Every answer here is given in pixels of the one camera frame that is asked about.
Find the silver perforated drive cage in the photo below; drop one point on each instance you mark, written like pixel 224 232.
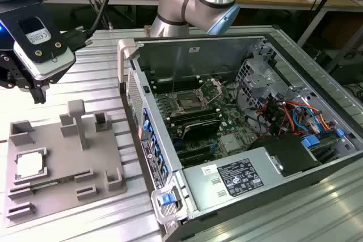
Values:
pixel 255 77

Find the black graphics card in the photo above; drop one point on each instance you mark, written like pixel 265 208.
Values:
pixel 201 128

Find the black expansion slot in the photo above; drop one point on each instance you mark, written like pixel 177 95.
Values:
pixel 195 155

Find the open grey PC case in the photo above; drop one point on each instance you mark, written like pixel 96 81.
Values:
pixel 198 52

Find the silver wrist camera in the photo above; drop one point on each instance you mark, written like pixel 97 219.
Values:
pixel 52 69

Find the grey parts rack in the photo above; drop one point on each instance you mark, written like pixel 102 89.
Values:
pixel 65 154

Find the silver chipset heat sink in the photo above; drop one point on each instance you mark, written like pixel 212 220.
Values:
pixel 230 143

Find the black box under desk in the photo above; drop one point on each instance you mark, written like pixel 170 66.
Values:
pixel 347 70

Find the small blue clip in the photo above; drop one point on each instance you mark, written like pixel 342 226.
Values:
pixel 340 133

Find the silver CPU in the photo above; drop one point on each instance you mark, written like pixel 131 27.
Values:
pixel 28 165

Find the grey power supply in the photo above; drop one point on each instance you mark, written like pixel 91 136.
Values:
pixel 204 191

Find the black RAM slot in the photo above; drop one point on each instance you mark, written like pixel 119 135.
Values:
pixel 173 79
pixel 173 85

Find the blue plastic connector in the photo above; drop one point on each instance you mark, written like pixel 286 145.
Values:
pixel 310 142

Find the green motherboard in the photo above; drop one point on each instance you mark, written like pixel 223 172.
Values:
pixel 229 111

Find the blue case latch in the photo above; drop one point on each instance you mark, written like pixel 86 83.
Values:
pixel 165 199

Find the green RAM stick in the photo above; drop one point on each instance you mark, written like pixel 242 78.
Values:
pixel 54 183

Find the black plastic shroud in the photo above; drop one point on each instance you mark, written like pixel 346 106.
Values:
pixel 292 154

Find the CPU socket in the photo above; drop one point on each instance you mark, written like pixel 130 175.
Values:
pixel 187 101

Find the black installed RAM stick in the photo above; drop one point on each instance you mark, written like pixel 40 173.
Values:
pixel 195 118

